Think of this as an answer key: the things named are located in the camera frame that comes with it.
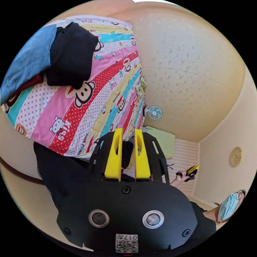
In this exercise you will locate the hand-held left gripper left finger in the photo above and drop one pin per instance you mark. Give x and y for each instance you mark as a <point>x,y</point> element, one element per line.
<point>113,160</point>

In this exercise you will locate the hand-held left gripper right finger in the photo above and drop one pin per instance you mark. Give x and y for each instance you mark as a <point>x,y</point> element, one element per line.
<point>141,162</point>

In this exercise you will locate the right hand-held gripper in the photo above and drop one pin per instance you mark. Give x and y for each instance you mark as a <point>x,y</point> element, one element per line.
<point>189,176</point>

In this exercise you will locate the black pants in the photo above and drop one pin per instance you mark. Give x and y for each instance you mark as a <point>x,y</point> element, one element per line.
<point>60,172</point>

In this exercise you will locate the person's right forearm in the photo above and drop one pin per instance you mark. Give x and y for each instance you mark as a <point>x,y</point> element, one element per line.
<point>176,182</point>

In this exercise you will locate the person's right hand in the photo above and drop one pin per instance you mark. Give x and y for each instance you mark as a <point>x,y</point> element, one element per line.
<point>180,175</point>

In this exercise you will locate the light green curtain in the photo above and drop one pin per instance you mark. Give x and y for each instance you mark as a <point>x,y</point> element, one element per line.
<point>162,141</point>

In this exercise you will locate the round ceiling lamp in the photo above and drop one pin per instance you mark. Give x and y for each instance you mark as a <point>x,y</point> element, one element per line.
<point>236,156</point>

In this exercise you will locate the person's body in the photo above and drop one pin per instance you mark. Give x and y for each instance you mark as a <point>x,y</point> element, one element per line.
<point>222,210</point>

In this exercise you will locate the white fan with blue blades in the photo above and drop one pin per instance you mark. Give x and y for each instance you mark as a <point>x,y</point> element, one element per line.
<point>154,112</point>

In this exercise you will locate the bed with cartoon printed sheet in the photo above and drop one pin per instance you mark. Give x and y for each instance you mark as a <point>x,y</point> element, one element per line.
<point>104,90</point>

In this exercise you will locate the green floral pillow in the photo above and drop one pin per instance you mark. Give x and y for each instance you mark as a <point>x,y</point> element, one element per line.
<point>140,87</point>

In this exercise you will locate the pile of clothes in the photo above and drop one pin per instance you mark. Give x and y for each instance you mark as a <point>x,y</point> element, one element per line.
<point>66,58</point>

